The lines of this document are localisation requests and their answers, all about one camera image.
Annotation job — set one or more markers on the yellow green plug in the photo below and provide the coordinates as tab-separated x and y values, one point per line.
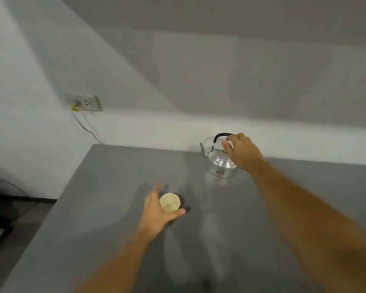
75	108

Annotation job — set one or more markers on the person's left forearm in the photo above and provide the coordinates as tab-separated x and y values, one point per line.
112	267

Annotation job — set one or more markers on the person's left hand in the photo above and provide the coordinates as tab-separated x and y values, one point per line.
154	216

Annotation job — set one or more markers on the person's right thumb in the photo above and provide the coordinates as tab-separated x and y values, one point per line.
227	146

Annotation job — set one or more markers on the silver wall socket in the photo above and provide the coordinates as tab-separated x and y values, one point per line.
85	103

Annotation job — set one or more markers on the person's right hand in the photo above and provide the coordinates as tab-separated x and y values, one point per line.
245	154

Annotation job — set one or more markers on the small cream cup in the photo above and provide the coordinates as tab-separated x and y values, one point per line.
170	202

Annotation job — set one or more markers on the silver metal kettle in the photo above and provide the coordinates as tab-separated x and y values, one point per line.
216	161

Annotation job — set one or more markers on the person's right forearm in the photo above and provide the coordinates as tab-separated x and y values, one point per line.
317	228

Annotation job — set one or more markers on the person's left thumb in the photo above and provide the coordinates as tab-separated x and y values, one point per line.
173	214

